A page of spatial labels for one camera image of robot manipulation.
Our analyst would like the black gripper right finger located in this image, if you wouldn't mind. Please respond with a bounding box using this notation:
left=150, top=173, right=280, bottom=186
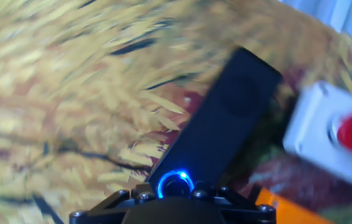
left=189, top=185, right=277, bottom=224

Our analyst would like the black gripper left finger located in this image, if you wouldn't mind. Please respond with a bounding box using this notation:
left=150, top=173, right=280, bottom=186
left=68, top=182, right=157, bottom=224

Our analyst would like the blue-lit speaker knob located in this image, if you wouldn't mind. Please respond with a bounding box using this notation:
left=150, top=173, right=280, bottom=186
left=156, top=169, right=195, bottom=200

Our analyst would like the black speaker bar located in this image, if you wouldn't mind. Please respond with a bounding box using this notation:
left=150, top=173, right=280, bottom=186
left=144, top=46, right=284, bottom=200

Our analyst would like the orange box red mushroom button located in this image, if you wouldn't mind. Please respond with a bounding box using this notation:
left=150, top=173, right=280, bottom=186
left=255, top=186, right=335, bottom=224

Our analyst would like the white box red mushroom button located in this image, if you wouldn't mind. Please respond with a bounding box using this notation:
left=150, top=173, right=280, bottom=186
left=282, top=80, right=352, bottom=187

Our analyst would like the painted wheatfield print cloth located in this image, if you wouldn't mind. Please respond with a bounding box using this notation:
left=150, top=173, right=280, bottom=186
left=0, top=0, right=352, bottom=224

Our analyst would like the thin black speaker cable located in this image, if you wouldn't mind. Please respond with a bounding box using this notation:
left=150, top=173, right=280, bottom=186
left=0, top=146, right=154, bottom=224

